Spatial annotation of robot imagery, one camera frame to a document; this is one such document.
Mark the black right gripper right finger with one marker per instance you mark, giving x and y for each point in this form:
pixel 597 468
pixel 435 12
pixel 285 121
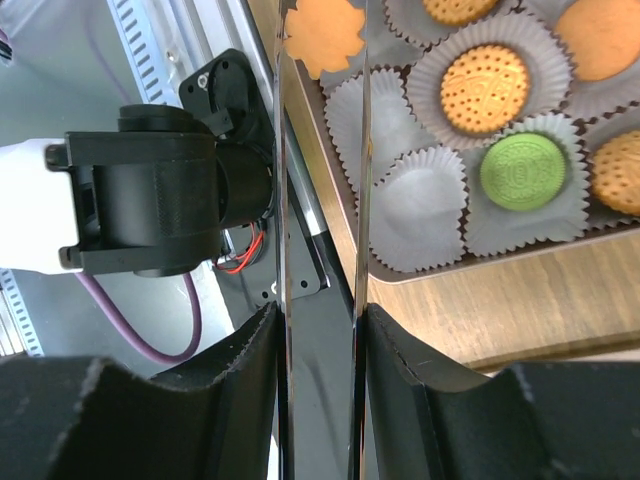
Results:
pixel 434 418

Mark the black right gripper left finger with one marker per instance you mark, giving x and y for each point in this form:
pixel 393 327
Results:
pixel 90 418

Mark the green round cookie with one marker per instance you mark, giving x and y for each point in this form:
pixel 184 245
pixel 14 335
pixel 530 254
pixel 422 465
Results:
pixel 523 172

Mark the tan round biscuit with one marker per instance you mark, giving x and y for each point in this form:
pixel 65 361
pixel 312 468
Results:
pixel 615 171
pixel 484 88
pixel 458 12

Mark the rose gold cookie tin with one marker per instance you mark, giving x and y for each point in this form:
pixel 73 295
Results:
pixel 429 213

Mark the orange chip cookie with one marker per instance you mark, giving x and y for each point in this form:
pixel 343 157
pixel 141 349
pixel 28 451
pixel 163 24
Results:
pixel 603 37

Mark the orange leaf cookie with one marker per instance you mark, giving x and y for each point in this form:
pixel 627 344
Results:
pixel 323 35

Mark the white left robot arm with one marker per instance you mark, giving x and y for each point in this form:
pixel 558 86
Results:
pixel 142 199

